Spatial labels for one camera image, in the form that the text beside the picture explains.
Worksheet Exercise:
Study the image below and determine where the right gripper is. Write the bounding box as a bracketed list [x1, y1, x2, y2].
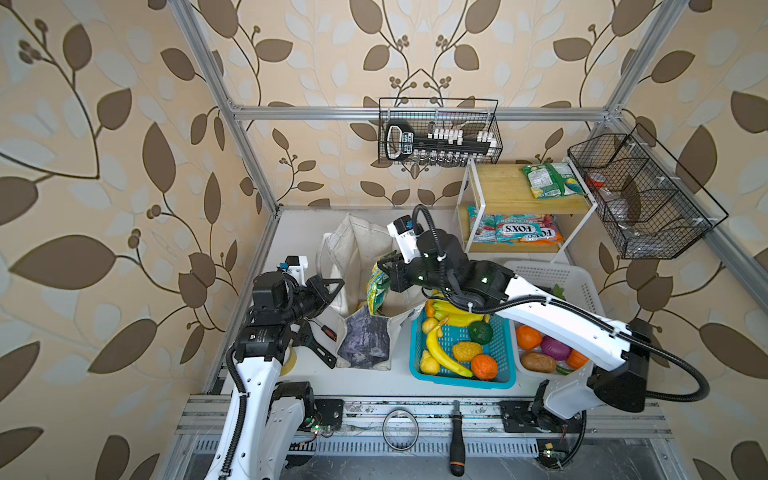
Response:
[377, 251, 456, 298]

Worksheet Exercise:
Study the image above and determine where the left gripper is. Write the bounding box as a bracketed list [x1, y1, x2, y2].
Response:
[276, 276, 343, 328]

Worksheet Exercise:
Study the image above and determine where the green snack bag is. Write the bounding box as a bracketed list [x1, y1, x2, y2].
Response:
[366, 263, 389, 315]
[522, 163, 584, 200]

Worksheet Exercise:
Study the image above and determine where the cream canvas grocery bag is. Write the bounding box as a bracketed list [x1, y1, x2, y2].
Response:
[316, 214, 426, 371]

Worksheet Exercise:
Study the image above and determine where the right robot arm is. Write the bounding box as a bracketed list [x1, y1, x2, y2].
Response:
[378, 205, 710, 420]

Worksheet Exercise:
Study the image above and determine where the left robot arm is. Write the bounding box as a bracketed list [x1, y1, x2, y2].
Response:
[206, 255, 344, 479]

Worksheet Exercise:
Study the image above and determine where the Fox's candy bag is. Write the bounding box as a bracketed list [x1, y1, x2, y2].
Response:
[473, 214, 564, 245]

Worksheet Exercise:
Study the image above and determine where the yellow tape roll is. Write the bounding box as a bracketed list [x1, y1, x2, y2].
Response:
[280, 346, 297, 377]

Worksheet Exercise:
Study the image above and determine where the banana bunch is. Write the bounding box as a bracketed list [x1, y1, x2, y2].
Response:
[426, 300, 490, 328]

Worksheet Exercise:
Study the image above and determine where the yellow lemon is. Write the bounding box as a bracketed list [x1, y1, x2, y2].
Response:
[421, 318, 439, 335]

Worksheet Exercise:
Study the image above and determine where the single yellow banana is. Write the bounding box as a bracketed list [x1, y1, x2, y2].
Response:
[426, 327, 473, 378]

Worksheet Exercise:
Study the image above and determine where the green avocado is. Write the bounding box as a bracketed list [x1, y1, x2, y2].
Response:
[467, 321, 494, 345]

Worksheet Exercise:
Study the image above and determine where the white wooden two-tier shelf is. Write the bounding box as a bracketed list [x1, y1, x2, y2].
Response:
[455, 158, 597, 264]

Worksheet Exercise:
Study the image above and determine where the black socket tool set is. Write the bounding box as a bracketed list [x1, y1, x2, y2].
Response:
[379, 120, 503, 164]

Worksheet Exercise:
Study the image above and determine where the teal plastic basket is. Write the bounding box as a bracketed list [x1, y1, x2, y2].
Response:
[410, 300, 517, 389]

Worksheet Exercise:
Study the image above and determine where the orange tangerine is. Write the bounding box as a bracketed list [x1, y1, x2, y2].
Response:
[471, 354, 499, 381]

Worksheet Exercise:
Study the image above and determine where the orange fruit in white basket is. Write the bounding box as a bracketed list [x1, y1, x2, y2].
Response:
[516, 325, 543, 351]

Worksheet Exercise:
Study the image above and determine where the brown potato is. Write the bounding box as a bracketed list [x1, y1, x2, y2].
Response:
[520, 351, 557, 374]

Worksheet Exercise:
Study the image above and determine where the white plastic basket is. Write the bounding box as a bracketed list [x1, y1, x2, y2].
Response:
[504, 260, 605, 381]

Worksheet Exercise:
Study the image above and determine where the purple onion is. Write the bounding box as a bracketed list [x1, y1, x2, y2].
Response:
[540, 336, 572, 361]

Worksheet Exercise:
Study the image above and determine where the black orange screwdriver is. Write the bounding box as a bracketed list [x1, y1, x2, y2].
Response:
[449, 400, 466, 477]

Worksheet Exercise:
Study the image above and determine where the plastic bottle red cap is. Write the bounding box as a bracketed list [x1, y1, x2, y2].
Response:
[587, 172, 629, 221]

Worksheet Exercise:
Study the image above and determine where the red handled small screwdriver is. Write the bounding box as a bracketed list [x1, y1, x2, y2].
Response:
[320, 325, 338, 341]

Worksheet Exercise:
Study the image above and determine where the black wire basket centre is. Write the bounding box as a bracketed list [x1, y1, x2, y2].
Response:
[378, 96, 503, 168]

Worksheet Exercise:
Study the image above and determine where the black wire basket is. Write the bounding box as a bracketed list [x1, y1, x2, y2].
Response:
[378, 96, 503, 168]
[568, 124, 728, 260]

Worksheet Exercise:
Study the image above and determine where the black cable ring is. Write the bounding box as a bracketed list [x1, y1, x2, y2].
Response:
[382, 407, 421, 453]

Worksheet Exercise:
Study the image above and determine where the black wire basket right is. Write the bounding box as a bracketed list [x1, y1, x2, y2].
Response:
[568, 124, 728, 260]

